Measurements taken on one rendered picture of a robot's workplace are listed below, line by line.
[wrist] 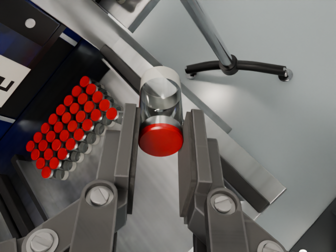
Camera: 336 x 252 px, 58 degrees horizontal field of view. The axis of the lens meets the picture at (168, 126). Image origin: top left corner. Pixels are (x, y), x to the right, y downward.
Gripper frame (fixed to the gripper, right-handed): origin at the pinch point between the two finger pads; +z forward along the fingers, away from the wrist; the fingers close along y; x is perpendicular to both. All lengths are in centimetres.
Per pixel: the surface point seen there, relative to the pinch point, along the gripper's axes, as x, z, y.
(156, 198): -31.5, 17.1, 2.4
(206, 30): -38, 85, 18
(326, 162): -75, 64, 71
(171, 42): -72, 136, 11
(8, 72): -21.1, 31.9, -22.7
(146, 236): -35.0, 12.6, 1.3
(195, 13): -30, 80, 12
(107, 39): -20.1, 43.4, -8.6
